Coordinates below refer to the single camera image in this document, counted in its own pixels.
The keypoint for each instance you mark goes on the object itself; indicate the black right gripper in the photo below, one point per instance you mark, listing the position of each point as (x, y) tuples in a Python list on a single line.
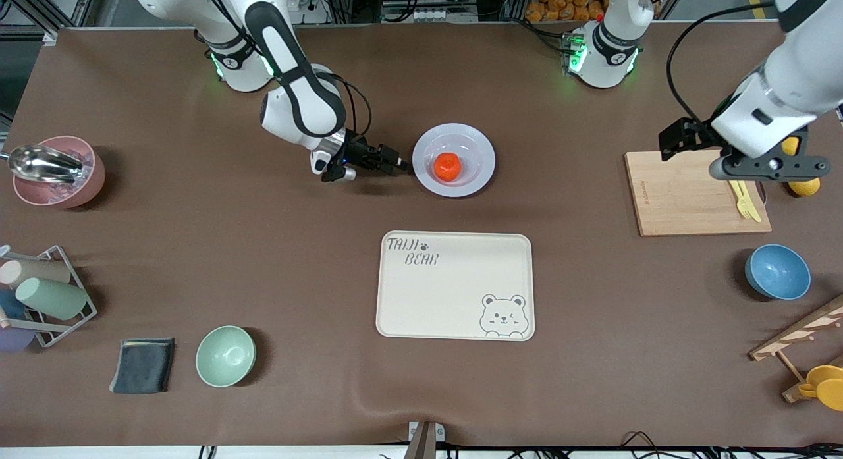
[(357, 152)]

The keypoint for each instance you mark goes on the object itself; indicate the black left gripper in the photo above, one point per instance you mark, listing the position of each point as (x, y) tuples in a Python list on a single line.
[(699, 135)]

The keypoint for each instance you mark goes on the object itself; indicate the orange mandarin fruit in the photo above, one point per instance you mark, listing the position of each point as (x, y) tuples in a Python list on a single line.
[(448, 167)]

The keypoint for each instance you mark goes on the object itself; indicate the white round plate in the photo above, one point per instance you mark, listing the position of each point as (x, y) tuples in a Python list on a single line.
[(474, 143)]

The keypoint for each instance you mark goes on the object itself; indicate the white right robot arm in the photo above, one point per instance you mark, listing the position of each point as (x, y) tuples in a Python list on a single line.
[(296, 90)]

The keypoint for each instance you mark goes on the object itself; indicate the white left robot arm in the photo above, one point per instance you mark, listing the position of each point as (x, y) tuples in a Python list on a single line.
[(790, 77)]

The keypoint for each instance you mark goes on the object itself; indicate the wooden cutting board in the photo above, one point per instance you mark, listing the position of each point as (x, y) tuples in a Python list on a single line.
[(685, 202)]

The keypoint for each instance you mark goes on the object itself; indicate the yellow plastic fork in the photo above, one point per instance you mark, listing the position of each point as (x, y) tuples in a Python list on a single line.
[(739, 194)]

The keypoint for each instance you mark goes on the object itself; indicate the yellow plastic fork and knife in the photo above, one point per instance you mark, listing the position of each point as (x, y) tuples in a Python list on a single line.
[(751, 205)]

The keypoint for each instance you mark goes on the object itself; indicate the yellow lemon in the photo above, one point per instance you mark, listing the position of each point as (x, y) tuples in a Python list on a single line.
[(805, 188), (790, 146)]

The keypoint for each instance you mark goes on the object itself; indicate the cream tray with bear print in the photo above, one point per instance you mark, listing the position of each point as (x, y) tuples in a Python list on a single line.
[(448, 294)]

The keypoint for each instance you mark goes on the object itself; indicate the blue bowl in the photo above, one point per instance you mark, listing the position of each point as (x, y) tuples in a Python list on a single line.
[(778, 272)]

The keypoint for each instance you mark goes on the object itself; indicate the white power strip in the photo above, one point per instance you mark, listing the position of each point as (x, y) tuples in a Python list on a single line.
[(306, 4)]

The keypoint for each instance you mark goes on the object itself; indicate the bag of orange fruit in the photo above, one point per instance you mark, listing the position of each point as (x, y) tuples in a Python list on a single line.
[(566, 1)]

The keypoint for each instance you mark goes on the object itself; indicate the wooden peg rack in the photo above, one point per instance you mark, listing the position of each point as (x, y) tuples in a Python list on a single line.
[(790, 334)]

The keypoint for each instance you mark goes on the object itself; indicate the light green bowl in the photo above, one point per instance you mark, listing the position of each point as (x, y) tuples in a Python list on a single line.
[(225, 356)]

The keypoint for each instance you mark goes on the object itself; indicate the yellow cup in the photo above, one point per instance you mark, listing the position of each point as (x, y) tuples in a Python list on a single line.
[(831, 396), (820, 377)]

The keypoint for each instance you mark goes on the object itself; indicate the pink bowl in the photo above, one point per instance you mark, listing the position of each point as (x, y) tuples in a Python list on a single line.
[(89, 189)]

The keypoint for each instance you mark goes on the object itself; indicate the folded dark grey cloth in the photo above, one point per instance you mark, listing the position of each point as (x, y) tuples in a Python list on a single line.
[(141, 365)]

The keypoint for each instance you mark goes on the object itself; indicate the shiny metal scoop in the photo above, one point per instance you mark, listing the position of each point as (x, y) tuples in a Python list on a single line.
[(43, 162)]

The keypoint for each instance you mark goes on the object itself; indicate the pale green cup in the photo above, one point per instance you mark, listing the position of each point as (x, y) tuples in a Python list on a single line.
[(53, 298)]

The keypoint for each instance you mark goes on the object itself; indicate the beige cup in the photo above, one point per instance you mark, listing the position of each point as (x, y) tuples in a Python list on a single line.
[(39, 270)]

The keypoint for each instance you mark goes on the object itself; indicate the blue cup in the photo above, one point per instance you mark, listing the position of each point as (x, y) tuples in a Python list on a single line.
[(10, 304)]

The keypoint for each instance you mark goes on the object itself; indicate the purple cup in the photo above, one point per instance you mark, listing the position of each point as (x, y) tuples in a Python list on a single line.
[(13, 340)]

